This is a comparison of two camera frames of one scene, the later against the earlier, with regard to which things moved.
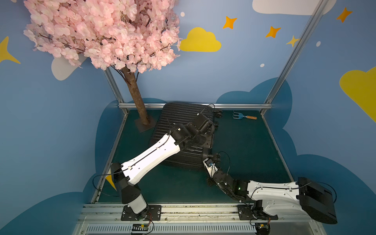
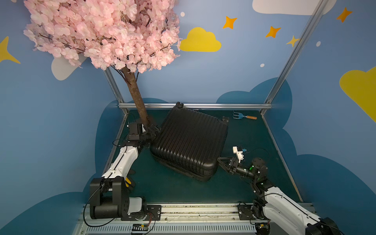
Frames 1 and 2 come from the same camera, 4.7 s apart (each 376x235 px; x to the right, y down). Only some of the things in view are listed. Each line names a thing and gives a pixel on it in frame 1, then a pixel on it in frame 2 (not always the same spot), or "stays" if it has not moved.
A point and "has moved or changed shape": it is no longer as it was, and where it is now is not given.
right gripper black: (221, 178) → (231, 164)
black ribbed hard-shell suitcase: (174, 113) has moved or changed shape
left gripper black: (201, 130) → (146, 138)
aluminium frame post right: (294, 55) stays
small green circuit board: (140, 227) stays
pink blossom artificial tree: (133, 36) stays
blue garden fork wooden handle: (240, 116) stays
